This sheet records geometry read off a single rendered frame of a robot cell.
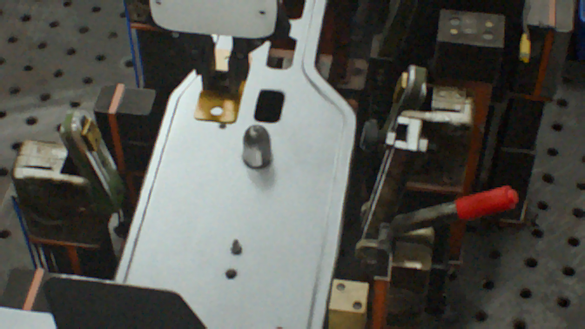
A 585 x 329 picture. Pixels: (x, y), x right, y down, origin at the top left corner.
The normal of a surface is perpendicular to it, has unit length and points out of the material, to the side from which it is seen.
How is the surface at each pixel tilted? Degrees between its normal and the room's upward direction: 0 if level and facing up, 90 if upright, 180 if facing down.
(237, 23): 96
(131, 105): 0
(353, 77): 0
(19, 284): 0
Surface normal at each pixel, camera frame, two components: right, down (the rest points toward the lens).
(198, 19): -0.17, 0.83
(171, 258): -0.01, -0.63
